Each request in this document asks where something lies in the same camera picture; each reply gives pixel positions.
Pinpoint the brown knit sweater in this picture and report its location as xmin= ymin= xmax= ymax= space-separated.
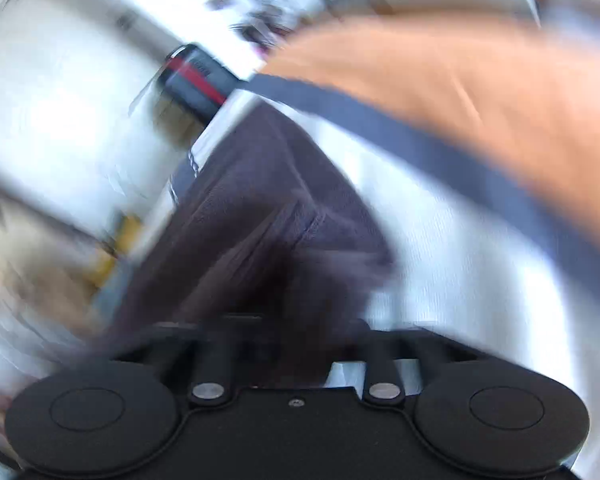
xmin=94 ymin=104 xmax=397 ymax=392

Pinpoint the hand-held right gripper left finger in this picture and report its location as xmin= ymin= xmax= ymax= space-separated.
xmin=107 ymin=315 xmax=234 ymax=408

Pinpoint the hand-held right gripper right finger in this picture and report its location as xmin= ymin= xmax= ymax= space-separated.
xmin=361 ymin=328 xmax=482 ymax=408

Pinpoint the black suitcase with red strap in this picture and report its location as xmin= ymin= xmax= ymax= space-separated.
xmin=157 ymin=43 xmax=244 ymax=124

